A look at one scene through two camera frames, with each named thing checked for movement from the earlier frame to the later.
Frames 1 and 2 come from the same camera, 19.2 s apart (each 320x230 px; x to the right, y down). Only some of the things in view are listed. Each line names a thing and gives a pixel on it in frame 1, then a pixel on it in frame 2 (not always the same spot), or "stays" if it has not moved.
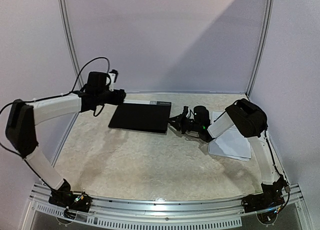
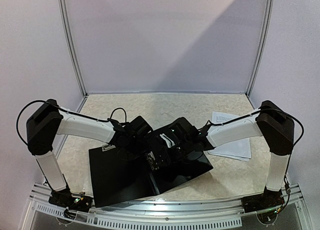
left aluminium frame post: [71, 48] stays
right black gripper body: [185, 120] -> [160, 156]
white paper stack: [231, 144] stays
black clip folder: [149, 116] -> [117, 178]
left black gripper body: [117, 101] -> [136, 148]
